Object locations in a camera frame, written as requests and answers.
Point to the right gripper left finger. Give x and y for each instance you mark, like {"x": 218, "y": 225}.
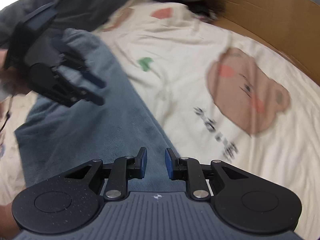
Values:
{"x": 121, "y": 171}

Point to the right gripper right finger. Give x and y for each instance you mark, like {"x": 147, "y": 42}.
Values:
{"x": 188, "y": 170}

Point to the grey blue knit garment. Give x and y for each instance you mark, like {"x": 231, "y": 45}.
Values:
{"x": 55, "y": 138}

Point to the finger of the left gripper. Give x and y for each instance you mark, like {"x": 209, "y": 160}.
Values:
{"x": 82, "y": 93}
{"x": 69, "y": 57}

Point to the cream cartoon print bedsheet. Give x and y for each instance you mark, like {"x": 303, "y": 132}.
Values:
{"x": 216, "y": 95}

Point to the brown cardboard box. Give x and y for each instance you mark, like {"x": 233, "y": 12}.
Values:
{"x": 290, "y": 26}

